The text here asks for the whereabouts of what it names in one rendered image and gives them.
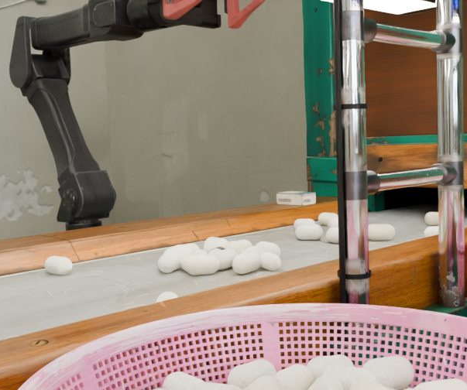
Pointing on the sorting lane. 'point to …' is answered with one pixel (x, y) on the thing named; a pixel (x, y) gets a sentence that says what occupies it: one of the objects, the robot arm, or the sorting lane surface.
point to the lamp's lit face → (396, 5)
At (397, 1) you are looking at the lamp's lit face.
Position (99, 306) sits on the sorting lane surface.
